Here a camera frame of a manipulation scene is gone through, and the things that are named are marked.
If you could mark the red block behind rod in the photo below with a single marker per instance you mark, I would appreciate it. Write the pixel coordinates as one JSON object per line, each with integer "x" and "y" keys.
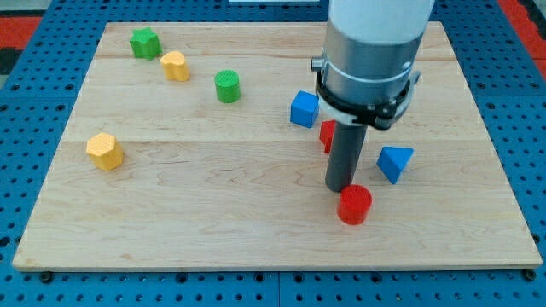
{"x": 326, "y": 134}

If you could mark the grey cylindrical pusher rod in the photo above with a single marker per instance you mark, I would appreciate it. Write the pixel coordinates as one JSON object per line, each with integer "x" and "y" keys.
{"x": 344, "y": 155}

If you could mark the green star block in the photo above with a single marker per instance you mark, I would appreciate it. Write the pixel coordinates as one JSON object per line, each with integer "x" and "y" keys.
{"x": 145, "y": 43}

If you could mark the green cylinder block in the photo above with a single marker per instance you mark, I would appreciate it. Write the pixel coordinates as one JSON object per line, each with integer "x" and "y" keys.
{"x": 227, "y": 85}

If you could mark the blue triangle block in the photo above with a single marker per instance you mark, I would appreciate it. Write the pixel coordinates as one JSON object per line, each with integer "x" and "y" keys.
{"x": 392, "y": 162}

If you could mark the yellow heart block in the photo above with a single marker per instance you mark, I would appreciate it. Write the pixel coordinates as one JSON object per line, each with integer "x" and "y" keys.
{"x": 175, "y": 66}

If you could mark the red cylinder block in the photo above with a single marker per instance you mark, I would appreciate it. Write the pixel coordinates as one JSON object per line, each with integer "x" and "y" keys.
{"x": 354, "y": 205}

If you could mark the wooden board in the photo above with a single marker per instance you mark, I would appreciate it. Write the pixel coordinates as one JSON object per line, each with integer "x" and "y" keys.
{"x": 213, "y": 186}

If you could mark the blue cube block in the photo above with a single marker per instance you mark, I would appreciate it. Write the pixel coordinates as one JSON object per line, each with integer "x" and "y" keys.
{"x": 304, "y": 109}

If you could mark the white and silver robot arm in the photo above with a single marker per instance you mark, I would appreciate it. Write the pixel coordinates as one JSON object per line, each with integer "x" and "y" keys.
{"x": 365, "y": 73}

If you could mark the yellow hexagon block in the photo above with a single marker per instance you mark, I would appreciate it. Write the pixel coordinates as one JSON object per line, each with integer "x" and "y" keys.
{"x": 105, "y": 151}

